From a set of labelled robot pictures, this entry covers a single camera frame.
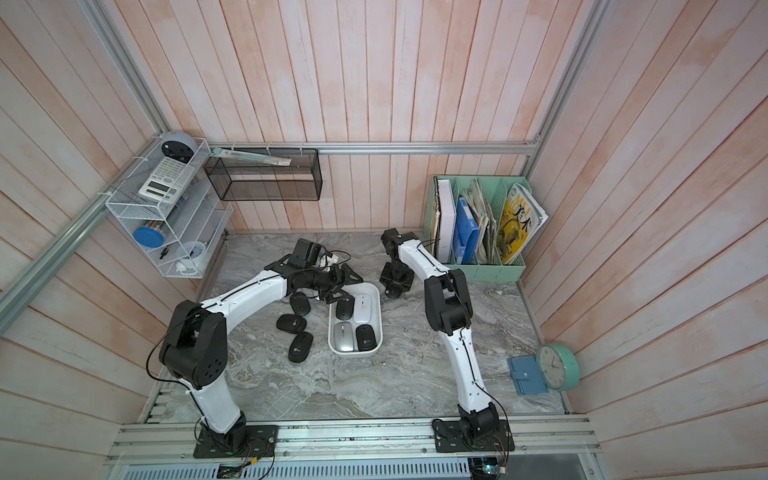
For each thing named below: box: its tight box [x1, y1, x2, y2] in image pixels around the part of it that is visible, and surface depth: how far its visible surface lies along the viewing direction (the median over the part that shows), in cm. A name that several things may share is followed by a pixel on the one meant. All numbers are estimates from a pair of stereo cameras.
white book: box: [437, 179, 457, 263], surface depth 95 cm
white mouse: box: [354, 294, 372, 324], surface depth 97 cm
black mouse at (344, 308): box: [336, 297, 355, 321], surface depth 97 cm
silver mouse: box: [334, 321, 354, 352], surface depth 92 cm
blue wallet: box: [507, 356, 548, 395], surface depth 84 cm
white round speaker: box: [160, 132, 198, 164], surface depth 83 cm
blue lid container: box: [133, 227, 165, 248], surface depth 78 cm
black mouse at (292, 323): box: [276, 314, 307, 334], surface depth 95 cm
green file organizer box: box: [424, 175, 532, 282], surface depth 100 cm
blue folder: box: [453, 197, 479, 265], surface depth 97 cm
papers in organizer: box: [461, 179, 498, 265], surface depth 99 cm
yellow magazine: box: [497, 182, 549, 265], surface depth 100 cm
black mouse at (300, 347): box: [288, 332, 314, 363], surface depth 90 cm
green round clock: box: [535, 343, 581, 392], surface depth 78 cm
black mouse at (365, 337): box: [356, 324, 377, 352], surface depth 92 cm
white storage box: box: [327, 282, 383, 358], surface depth 95 cm
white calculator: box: [138, 156, 195, 205], surface depth 79 cm
